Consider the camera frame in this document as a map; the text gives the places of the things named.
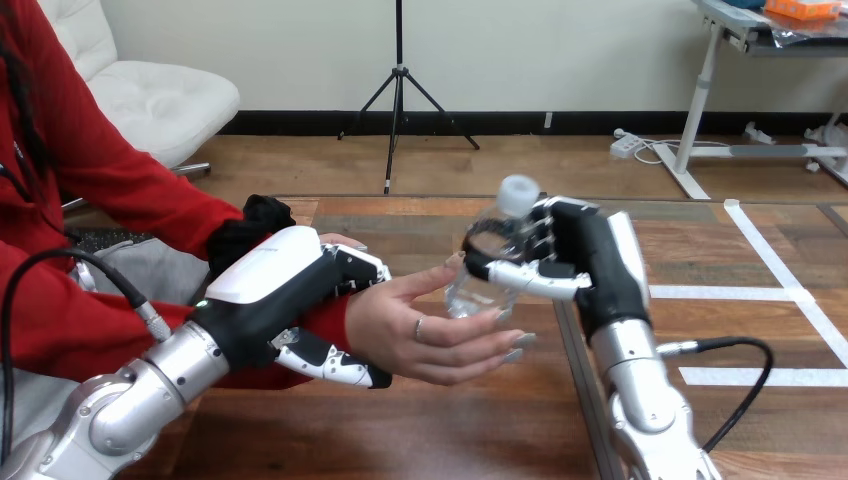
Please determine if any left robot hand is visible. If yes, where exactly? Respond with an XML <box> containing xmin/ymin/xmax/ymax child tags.
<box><xmin>188</xmin><ymin>225</ymin><xmax>394</xmax><ymax>391</ymax></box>

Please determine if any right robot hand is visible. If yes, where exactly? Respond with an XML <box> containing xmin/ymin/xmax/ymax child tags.
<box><xmin>460</xmin><ymin>195</ymin><xmax>655</xmax><ymax>344</ymax></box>

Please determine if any person's hand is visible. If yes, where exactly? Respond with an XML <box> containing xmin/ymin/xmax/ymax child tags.
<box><xmin>344</xmin><ymin>250</ymin><xmax>539</xmax><ymax>388</ymax></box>
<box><xmin>317</xmin><ymin>232</ymin><xmax>370</xmax><ymax>253</ymax></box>

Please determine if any clear water bottle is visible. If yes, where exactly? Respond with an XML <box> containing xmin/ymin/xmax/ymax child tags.
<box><xmin>444</xmin><ymin>174</ymin><xmax>542</xmax><ymax>321</ymax></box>

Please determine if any person's forearm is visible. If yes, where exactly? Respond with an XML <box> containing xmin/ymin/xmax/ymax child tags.
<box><xmin>125</xmin><ymin>125</ymin><xmax>297</xmax><ymax>280</ymax></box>
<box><xmin>0</xmin><ymin>241</ymin><xmax>354</xmax><ymax>392</ymax></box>

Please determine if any person's body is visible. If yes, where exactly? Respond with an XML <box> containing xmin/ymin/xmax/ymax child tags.
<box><xmin>0</xmin><ymin>0</ymin><xmax>220</xmax><ymax>465</ymax></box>

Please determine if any white power strip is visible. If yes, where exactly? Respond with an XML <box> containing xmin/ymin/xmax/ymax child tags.
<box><xmin>608</xmin><ymin>128</ymin><xmax>645</xmax><ymax>161</ymax></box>

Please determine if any black tripod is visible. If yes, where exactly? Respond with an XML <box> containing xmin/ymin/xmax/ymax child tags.
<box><xmin>337</xmin><ymin>0</ymin><xmax>482</xmax><ymax>196</ymax></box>

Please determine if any white desk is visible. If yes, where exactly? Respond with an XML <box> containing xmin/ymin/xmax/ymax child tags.
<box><xmin>652</xmin><ymin>0</ymin><xmax>848</xmax><ymax>202</ymax></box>

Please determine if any white cushioned chair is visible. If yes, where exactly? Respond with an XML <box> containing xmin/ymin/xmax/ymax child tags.
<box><xmin>36</xmin><ymin>0</ymin><xmax>242</xmax><ymax>181</ymax></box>

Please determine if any foil sheet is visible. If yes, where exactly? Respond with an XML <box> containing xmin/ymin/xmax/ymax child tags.
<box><xmin>760</xmin><ymin>9</ymin><xmax>848</xmax><ymax>49</ymax></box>

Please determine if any orange thing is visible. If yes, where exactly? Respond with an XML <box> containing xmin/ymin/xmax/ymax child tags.
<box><xmin>764</xmin><ymin>0</ymin><xmax>843</xmax><ymax>22</ymax></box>

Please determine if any black cable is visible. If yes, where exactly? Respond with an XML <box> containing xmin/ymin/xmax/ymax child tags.
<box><xmin>657</xmin><ymin>335</ymin><xmax>776</xmax><ymax>456</ymax></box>
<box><xmin>0</xmin><ymin>248</ymin><xmax>173</xmax><ymax>465</ymax></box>

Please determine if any tangle of cables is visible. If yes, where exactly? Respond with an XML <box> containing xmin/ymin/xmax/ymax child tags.
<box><xmin>632</xmin><ymin>135</ymin><xmax>732</xmax><ymax>166</ymax></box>

